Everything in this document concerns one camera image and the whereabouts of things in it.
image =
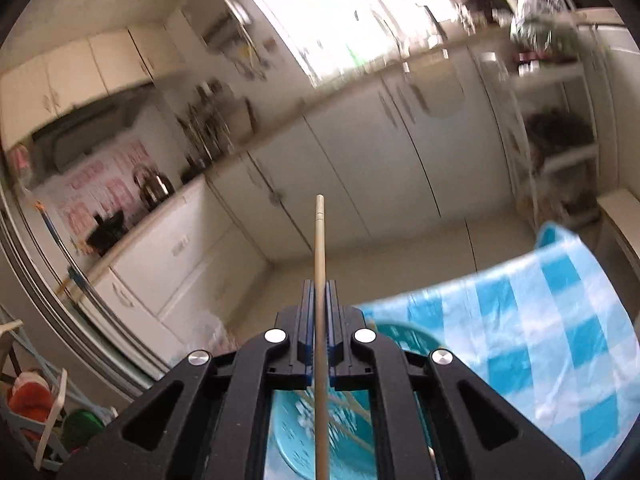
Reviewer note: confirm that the bright kitchen window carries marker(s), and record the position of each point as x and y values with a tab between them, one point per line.
325	10

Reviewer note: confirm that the silver refrigerator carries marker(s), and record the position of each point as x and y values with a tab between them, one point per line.
60	310

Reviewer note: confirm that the pink wall poster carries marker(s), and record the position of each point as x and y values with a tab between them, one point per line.
90	180

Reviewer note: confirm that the white shelf rack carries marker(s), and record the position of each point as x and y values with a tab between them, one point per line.
550	74

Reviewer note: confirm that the beige wooden stool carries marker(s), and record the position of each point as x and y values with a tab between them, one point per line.
622	225

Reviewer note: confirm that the teal perforated plastic basket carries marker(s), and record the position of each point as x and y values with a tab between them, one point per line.
290	437

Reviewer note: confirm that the metal kettle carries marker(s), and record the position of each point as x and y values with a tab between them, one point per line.
152	186

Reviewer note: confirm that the white tall side cabinet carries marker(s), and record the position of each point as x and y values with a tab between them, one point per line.
620	85

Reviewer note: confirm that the hanging kitchen utensils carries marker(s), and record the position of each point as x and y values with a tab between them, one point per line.
205	125

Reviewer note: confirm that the white wall cabinets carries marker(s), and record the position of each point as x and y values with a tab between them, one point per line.
70	75

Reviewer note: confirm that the white base cabinets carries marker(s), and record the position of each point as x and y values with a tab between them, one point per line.
350	160

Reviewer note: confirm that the white counter drawer cabinet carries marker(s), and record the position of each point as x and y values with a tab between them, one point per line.
165	260

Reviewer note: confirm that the beige bamboo chopstick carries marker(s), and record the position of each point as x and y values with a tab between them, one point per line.
320	250

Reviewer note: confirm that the dark items on shelf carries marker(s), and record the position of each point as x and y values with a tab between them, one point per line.
555	132

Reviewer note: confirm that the cluster of clear jars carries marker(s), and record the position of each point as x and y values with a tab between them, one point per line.
210	331

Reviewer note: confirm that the green round container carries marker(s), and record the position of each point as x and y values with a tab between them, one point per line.
82	428

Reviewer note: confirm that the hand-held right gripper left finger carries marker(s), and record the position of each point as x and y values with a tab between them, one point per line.
307	320

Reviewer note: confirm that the white plastic frame rack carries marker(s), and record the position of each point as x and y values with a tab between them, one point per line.
50	422

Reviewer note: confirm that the black countertop appliance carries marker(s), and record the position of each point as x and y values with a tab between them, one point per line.
107	230

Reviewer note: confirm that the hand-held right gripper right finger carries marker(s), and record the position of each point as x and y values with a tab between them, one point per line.
331	320

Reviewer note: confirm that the leafy green plant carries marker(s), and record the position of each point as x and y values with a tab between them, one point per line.
545	25

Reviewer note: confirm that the blue white checkered tablecloth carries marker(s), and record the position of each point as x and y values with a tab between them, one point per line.
525	310

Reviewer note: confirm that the range hood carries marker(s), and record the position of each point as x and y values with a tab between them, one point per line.
90	125

